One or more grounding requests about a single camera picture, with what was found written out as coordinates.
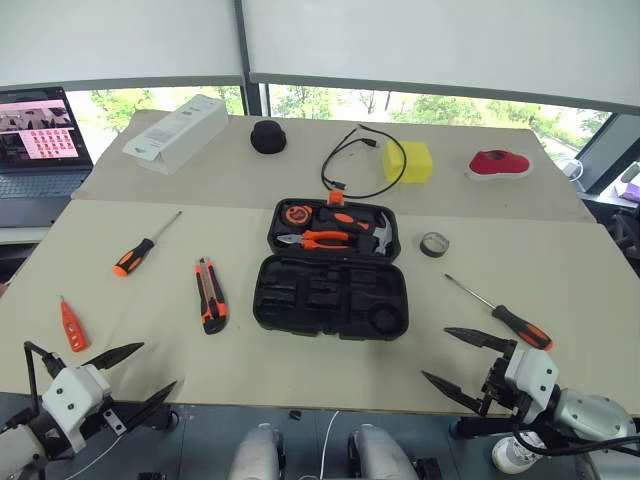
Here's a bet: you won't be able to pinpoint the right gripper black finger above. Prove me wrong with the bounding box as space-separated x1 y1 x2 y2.
443 327 517 354
421 370 486 417

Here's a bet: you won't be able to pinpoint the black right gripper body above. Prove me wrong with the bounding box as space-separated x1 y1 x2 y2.
479 339 524 419

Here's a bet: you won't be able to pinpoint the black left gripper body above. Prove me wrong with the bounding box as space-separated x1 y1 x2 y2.
74 364 130 445

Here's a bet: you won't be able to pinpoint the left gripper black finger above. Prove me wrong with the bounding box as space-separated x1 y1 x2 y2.
121 380 179 433
81 341 146 372

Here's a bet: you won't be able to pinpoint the orange black screwdriver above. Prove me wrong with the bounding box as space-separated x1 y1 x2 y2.
443 272 555 353
112 210 184 279

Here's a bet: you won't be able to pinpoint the orange voltage tester pen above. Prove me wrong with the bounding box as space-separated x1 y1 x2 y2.
58 295 91 354

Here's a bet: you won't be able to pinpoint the grey tape roll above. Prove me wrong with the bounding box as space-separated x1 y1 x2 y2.
418 230 451 260

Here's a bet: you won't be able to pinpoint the orange black utility knife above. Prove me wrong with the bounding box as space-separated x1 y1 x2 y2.
193 257 230 336

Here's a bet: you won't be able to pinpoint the black tool case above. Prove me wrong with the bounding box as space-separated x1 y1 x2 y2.
253 197 411 342

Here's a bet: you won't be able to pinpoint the white sneaker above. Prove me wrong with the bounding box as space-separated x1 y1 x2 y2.
492 433 551 474

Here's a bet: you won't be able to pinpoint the silver rounded robot leg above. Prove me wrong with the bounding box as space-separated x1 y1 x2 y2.
348 424 419 480
229 423 286 480

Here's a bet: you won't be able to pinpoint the red shoe white sole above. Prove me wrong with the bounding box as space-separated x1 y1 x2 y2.
464 148 535 182

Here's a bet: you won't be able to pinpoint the yellow sponge block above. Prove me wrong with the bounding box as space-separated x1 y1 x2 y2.
382 140 434 185

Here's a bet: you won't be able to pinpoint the orange black tape measure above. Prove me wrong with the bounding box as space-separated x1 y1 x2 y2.
282 203 312 226

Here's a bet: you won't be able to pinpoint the white cardboard carton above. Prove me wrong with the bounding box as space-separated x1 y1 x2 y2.
122 93 230 176

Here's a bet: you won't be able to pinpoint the open laptop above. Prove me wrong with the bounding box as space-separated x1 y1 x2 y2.
0 85 95 229

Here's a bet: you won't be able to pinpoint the black round cap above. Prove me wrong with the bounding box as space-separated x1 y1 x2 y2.
249 118 289 154

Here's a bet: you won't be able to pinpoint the white roller blind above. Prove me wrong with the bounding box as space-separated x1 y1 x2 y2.
239 0 640 109
0 0 246 94

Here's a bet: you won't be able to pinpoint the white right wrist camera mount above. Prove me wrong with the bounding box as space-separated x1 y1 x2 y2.
504 347 560 416

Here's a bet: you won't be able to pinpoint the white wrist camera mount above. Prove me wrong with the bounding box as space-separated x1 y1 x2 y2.
504 347 560 416
41 364 112 451

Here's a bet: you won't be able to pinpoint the black table frame bar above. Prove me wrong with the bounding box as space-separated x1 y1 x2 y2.
452 417 521 440

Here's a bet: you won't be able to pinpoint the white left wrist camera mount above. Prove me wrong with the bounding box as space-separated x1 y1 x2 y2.
41 364 112 451

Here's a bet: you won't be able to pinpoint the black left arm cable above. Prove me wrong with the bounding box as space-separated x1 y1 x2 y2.
0 341 67 434

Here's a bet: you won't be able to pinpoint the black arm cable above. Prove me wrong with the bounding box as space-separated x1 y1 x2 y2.
513 428 640 457
0 341 67 434

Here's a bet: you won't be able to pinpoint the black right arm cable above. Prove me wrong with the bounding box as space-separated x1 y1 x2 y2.
513 428 640 457

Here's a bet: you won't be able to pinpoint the thin white cable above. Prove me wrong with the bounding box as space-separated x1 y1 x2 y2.
319 410 341 480

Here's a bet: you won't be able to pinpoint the claw hammer orange black handle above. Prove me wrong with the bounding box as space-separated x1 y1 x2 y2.
319 208 397 258

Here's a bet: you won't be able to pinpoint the orange handled pliers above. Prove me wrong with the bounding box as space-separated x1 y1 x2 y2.
276 228 354 251

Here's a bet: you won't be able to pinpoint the black USB cable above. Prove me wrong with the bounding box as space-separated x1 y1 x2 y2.
320 123 407 200

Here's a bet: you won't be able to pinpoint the dark window frame post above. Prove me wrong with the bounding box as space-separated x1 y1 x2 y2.
233 0 271 119

